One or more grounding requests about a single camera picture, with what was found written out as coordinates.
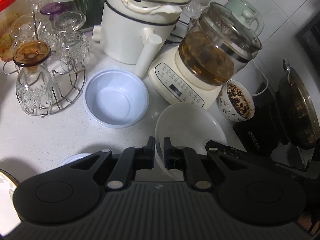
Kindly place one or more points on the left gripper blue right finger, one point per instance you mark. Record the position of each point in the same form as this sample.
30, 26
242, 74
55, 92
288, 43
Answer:
173, 156

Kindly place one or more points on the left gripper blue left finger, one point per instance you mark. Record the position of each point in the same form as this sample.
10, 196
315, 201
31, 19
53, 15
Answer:
145, 155

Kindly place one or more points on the small white ceramic bowl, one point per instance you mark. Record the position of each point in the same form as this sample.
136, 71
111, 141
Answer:
186, 125

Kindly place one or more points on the blue plastic bowl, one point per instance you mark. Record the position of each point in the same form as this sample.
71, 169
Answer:
116, 98
74, 158

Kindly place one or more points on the white leaf plate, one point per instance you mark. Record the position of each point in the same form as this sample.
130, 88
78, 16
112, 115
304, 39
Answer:
9, 216

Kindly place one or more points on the patterned bowl with grains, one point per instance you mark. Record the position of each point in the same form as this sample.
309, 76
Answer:
235, 103

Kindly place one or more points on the glass health kettle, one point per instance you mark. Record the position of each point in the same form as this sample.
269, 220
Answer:
215, 48

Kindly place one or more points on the amber base glass cup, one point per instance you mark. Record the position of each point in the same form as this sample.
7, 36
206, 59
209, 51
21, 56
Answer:
34, 85

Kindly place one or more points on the white electric cooking pot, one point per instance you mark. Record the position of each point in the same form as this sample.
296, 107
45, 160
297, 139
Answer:
133, 31

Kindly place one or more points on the green electric kettle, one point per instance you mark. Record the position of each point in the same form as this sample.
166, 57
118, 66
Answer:
246, 14

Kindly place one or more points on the purple base glass cup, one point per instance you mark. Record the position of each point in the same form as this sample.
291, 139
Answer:
54, 9

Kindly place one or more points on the red lid plastic jar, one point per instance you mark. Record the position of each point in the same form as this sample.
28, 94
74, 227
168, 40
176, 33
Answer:
11, 10

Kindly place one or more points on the wire glass rack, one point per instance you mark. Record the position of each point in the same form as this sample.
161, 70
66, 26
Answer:
50, 61

